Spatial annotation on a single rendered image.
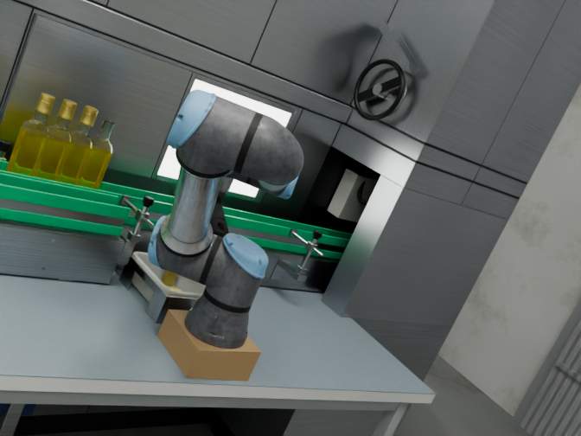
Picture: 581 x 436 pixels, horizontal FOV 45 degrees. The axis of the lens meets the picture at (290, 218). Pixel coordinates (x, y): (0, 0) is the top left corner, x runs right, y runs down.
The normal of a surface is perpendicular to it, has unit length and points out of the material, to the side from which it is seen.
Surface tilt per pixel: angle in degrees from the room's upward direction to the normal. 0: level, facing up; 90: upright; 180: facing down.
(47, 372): 0
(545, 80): 90
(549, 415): 90
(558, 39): 90
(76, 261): 90
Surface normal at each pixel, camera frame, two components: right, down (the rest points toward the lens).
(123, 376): 0.40, -0.89
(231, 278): -0.06, 0.25
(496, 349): -0.75, -0.18
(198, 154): -0.28, 0.75
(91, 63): 0.58, 0.43
